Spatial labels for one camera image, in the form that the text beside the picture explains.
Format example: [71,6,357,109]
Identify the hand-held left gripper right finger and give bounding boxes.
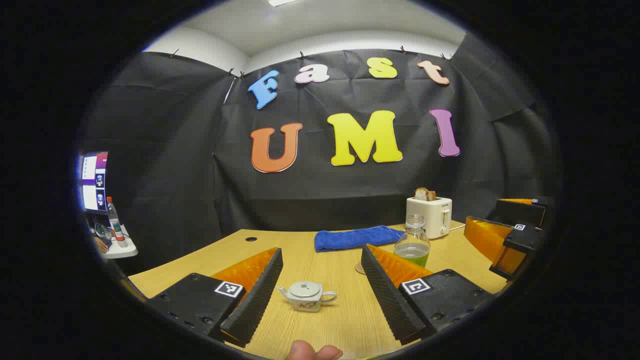
[361,243,496,346]

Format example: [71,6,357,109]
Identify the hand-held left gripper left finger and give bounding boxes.
[147,247,284,349]

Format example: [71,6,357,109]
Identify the white ceramic teacup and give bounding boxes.
[278,285,338,313]

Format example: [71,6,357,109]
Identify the green label water bottle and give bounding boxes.
[393,214,431,268]

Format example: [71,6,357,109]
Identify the red cap plastic bottle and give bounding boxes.
[106,196,129,248]

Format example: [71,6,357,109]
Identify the blue towel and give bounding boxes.
[314,225,406,253]

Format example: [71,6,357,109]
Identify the white toaster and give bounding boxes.
[405,196,453,240]

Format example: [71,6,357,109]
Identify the white side table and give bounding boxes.
[97,225,139,259]

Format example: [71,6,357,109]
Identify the computer monitor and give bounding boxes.
[77,151,109,213]

